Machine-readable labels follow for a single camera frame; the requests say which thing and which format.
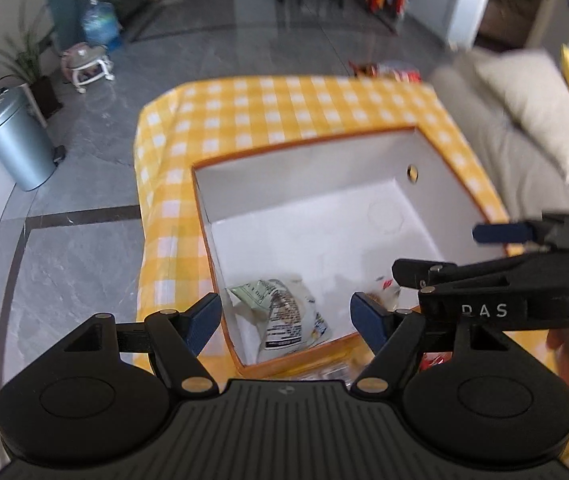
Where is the red biscuit snack packet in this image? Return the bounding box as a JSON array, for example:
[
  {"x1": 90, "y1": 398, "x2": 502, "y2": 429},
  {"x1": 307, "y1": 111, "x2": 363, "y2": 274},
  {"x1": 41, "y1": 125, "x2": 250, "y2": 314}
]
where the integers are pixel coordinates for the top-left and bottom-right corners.
[{"x1": 365, "y1": 275, "x2": 401, "y2": 311}]

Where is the beige sofa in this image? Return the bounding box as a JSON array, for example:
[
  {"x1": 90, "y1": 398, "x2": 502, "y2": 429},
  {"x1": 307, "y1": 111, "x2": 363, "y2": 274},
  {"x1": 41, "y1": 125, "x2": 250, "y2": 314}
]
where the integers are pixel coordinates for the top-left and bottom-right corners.
[{"x1": 429, "y1": 49, "x2": 569, "y2": 219}]

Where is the yellow checkered tablecloth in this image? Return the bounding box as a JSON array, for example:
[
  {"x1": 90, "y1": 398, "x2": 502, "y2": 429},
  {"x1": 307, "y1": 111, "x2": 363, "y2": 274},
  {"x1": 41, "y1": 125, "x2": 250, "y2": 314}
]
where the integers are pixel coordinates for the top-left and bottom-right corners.
[{"x1": 132, "y1": 75, "x2": 569, "y2": 480}]

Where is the green white snack packet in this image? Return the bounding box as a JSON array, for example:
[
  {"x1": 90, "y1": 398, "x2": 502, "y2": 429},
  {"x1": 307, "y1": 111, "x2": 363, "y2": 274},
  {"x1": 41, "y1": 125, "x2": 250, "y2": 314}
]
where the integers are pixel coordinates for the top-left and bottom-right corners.
[{"x1": 229, "y1": 278, "x2": 331, "y2": 363}]

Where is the orange cardboard box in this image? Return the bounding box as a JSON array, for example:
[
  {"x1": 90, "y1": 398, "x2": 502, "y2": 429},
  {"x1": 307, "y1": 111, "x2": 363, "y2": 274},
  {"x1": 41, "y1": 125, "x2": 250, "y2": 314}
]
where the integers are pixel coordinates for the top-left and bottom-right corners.
[{"x1": 192, "y1": 128, "x2": 506, "y2": 378}]

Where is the cream cushion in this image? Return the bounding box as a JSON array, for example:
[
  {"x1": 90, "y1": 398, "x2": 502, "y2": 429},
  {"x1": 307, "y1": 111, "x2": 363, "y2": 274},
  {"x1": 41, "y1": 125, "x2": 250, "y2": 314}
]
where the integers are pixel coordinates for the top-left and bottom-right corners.
[{"x1": 475, "y1": 50, "x2": 569, "y2": 184}]

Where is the red snack bags far edge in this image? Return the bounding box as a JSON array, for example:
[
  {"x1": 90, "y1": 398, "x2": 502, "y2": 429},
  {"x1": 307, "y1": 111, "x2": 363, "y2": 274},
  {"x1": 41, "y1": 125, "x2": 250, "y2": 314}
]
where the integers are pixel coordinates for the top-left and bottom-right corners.
[{"x1": 350, "y1": 61, "x2": 422, "y2": 82}]

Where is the grey metal trash can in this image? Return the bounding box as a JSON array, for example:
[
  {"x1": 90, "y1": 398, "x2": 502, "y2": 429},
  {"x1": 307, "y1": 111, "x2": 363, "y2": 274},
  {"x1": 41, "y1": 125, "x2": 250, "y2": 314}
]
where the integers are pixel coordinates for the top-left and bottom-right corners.
[{"x1": 0, "y1": 87, "x2": 66, "y2": 192}]

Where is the small white round stool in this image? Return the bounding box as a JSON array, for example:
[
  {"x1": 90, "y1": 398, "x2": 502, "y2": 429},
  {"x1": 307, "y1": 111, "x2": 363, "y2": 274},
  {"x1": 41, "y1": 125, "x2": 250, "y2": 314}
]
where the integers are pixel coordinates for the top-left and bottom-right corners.
[{"x1": 61, "y1": 42, "x2": 115, "y2": 94}]

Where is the potted green plant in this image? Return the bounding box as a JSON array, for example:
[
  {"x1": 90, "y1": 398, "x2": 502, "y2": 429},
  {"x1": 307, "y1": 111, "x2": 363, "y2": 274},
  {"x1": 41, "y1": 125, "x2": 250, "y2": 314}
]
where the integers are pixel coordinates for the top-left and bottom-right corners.
[{"x1": 0, "y1": 0, "x2": 62, "y2": 119}]

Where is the blue water jug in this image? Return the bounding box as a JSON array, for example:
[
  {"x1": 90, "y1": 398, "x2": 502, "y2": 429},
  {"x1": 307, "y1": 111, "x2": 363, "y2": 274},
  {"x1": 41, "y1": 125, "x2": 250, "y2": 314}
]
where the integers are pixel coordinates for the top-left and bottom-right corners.
[{"x1": 80, "y1": 0, "x2": 122, "y2": 51}]

